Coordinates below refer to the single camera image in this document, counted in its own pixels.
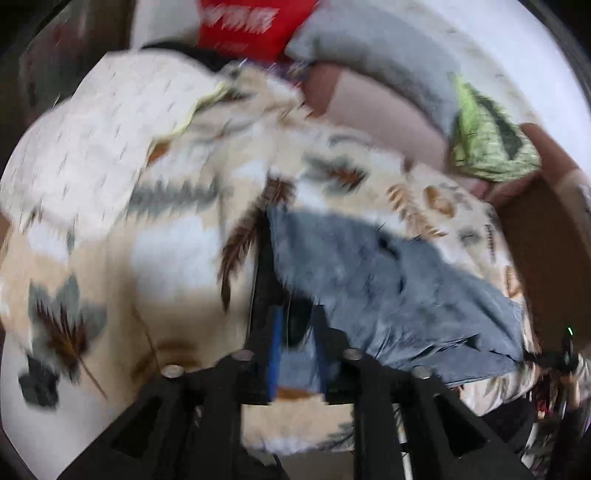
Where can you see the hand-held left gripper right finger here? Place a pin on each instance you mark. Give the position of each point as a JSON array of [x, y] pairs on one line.
[[322, 355]]

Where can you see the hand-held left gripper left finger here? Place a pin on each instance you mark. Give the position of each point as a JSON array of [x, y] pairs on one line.
[[277, 355]]

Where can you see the blue denim pants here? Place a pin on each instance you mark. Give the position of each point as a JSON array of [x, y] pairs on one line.
[[397, 295]]

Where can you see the leaf print fleece blanket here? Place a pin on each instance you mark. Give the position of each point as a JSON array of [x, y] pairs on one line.
[[175, 258]]

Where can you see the green patterned cloth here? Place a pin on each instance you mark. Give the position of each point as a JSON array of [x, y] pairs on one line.
[[489, 138]]

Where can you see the white dotted quilt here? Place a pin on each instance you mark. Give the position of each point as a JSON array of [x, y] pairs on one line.
[[106, 134]]

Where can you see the grey pillow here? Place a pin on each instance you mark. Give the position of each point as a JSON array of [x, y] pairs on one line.
[[388, 60]]

